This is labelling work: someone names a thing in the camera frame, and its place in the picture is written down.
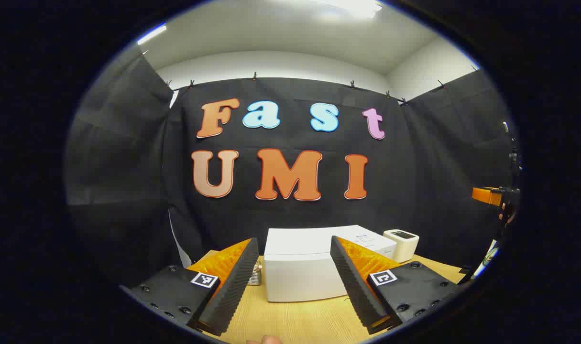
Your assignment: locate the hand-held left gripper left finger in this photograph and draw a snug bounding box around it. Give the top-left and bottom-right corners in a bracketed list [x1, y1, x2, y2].
[120, 237, 260, 336]

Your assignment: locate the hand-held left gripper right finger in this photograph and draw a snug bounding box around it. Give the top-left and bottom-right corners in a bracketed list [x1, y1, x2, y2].
[330, 236, 459, 335]

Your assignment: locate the white microwave oven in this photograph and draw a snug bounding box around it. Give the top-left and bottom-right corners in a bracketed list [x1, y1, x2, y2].
[263, 225, 397, 302]

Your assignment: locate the white toaster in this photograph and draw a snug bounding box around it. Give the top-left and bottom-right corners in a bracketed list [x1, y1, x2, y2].
[383, 229, 420, 263]

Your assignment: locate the white side shelf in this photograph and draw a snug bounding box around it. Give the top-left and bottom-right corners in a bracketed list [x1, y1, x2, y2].
[471, 240, 500, 279]

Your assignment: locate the ceiling light strip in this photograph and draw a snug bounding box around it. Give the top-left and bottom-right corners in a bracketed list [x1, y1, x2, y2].
[137, 24, 167, 46]

